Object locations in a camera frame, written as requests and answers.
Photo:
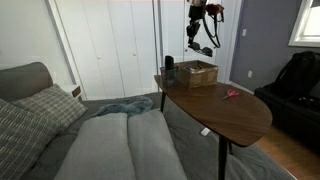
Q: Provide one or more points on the blue crumpled blanket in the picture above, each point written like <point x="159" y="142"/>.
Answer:
<point x="128" y="106"/>

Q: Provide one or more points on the white wall outlet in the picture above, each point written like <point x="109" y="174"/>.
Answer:
<point x="250" y="74"/>

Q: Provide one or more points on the grey sofa bed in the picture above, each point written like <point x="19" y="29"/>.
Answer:
<point x="186" y="146"/>

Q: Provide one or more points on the light grey folded duvet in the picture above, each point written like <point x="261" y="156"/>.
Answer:
<point x="123" y="150"/>

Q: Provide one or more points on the black backpack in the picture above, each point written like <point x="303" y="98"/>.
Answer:
<point x="298" y="71"/>

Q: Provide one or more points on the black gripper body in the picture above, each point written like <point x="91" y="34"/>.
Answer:
<point x="196" y="15"/>

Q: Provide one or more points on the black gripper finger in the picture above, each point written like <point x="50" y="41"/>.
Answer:
<point x="196" y="31"/>
<point x="190" y="35"/>

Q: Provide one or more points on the small items inside box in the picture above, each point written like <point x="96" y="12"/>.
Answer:
<point x="193" y="68"/>

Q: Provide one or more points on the white closet doors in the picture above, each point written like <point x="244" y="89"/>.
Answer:
<point x="140" y="46"/>

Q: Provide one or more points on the large plaid pillow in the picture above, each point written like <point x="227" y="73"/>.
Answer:
<point x="20" y="140"/>

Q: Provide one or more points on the white window frame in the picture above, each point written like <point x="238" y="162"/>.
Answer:
<point x="301" y="23"/>

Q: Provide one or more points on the black cylindrical speaker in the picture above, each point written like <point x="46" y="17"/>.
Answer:
<point x="169" y="63"/>

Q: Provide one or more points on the white wooden nightstand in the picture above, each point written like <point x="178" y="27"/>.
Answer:
<point x="74" y="90"/>

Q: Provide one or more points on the black sunglasses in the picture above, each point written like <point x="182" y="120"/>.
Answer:
<point x="204" y="51"/>

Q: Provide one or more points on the white light switch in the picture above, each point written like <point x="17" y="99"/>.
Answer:
<point x="244" y="32"/>

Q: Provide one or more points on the wooden table with black legs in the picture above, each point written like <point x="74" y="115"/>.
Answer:
<point x="220" y="106"/>

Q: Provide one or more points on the small plaid pillow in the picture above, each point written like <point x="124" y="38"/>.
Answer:
<point x="51" y="105"/>

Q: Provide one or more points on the brown cardboard box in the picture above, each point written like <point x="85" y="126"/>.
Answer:
<point x="197" y="76"/>

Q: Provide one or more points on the dark mesh pen cup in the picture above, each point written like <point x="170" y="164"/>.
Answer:
<point x="168" y="77"/>

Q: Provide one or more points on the white fabric tag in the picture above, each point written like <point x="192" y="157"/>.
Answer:
<point x="205" y="131"/>

